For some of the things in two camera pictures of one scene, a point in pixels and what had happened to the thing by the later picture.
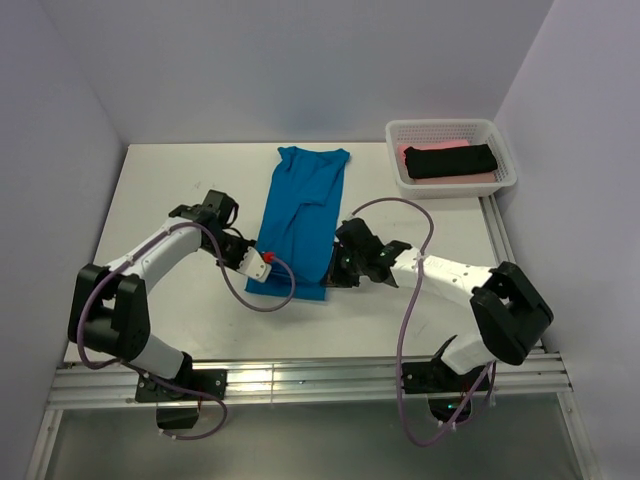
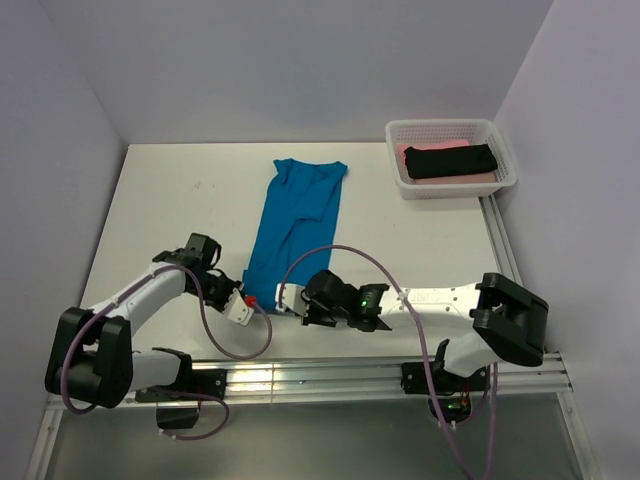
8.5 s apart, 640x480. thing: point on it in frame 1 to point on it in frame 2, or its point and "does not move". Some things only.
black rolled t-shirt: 424,162 does not move
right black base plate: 437,377 does not move
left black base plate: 210,381 does not move
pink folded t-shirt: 475,177 does not move
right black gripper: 334,276 to 312,318
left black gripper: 245,245 to 231,285
